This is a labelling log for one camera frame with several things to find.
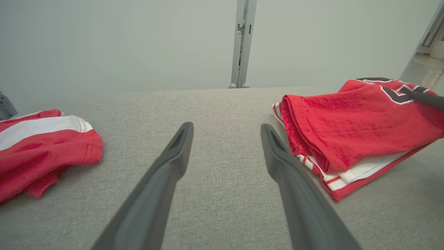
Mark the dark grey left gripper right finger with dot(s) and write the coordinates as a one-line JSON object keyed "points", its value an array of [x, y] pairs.
{"points": [[312, 222]]}

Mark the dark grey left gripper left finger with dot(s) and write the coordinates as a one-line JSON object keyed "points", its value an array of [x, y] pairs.
{"points": [[145, 215]]}

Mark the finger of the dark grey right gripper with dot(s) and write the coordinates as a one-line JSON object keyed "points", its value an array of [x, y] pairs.
{"points": [[432, 100]]}

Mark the red and white jersey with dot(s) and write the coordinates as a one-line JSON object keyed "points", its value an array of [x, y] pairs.
{"points": [[357, 125]]}

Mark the red shorts with white stripe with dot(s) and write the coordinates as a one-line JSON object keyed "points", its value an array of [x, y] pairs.
{"points": [[52, 149]]}

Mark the grey fabric sofa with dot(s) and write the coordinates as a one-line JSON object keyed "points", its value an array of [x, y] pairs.
{"points": [[222, 114]]}

